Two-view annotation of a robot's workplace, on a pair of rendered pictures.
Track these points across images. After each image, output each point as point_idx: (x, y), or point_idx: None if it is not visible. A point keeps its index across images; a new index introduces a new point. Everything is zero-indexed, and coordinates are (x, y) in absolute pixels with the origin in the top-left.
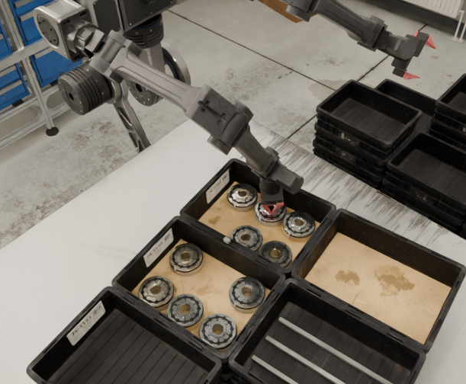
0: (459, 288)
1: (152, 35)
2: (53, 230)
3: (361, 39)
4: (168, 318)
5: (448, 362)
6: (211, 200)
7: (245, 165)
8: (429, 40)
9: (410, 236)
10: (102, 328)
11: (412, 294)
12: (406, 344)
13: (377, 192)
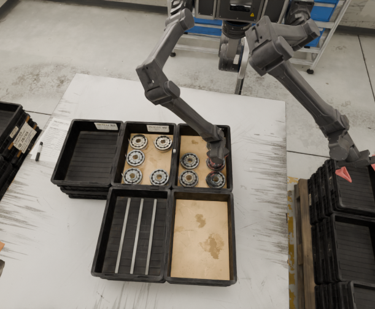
0: (217, 283)
1: (232, 31)
2: None
3: (315, 121)
4: (119, 152)
5: (194, 301)
6: None
7: (228, 133)
8: (374, 166)
9: (266, 246)
10: (113, 134)
11: (210, 260)
12: (162, 265)
13: (285, 213)
